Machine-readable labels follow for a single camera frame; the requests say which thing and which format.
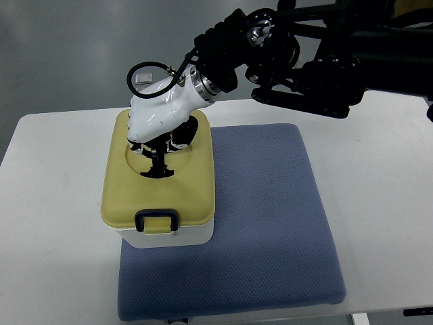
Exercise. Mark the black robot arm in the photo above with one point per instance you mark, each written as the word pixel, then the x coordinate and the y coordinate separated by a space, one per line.
pixel 321 59

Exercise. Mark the upper floor metal plate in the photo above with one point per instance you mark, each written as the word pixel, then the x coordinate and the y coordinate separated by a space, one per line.
pixel 143 78

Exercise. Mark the black table control panel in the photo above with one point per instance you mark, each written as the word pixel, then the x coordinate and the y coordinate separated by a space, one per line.
pixel 420 311

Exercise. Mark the yellow box lid with handle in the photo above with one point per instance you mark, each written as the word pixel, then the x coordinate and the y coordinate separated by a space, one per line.
pixel 190 191

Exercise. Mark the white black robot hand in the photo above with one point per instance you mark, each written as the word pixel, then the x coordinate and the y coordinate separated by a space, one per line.
pixel 150 118

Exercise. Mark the white storage box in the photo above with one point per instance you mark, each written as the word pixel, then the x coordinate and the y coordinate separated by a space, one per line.
pixel 184 236

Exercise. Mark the brown cardboard box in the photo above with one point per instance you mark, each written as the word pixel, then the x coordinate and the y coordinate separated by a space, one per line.
pixel 402 7

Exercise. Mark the blue padded mat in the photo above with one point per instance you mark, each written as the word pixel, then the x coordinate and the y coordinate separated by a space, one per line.
pixel 272 247

